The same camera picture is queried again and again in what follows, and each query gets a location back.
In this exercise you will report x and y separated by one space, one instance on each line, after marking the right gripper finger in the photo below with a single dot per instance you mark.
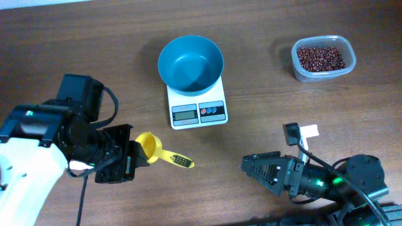
270 158
266 174

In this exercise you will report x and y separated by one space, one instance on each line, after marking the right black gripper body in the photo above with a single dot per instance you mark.
292 175

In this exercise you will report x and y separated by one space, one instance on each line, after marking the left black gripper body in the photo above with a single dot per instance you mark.
117 154

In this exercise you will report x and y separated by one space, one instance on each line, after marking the yellow measuring scoop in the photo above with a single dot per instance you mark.
153 149

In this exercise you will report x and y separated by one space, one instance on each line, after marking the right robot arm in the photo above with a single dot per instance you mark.
354 184

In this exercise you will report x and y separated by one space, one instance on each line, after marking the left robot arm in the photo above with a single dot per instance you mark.
41 142

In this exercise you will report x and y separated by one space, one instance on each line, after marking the white digital kitchen scale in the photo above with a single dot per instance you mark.
208 109

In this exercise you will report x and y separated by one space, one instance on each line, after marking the teal blue bowl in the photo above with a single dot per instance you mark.
191 65

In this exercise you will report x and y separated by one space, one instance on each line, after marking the red beans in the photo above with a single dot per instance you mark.
320 59

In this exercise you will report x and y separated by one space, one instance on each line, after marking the clear plastic container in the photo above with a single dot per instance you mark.
336 41

